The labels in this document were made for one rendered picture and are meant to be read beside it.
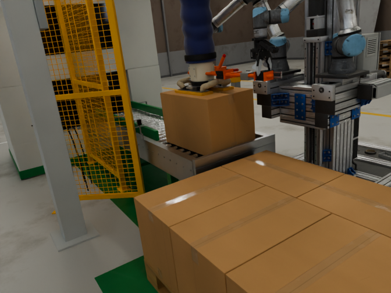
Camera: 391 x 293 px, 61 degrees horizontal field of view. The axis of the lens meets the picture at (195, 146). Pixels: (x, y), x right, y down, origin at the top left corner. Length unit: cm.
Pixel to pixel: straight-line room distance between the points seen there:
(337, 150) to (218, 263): 156
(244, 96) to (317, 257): 130
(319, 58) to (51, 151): 188
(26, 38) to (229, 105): 132
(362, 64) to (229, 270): 181
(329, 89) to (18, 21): 186
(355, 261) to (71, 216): 191
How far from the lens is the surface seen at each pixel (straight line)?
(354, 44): 203
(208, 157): 210
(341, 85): 215
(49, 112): 237
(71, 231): 265
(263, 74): 193
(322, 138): 251
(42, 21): 234
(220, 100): 216
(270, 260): 129
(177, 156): 224
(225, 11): 257
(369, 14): 1298
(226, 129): 223
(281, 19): 197
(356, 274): 128
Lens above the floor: 133
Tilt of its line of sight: 18 degrees down
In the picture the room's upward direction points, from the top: 6 degrees counter-clockwise
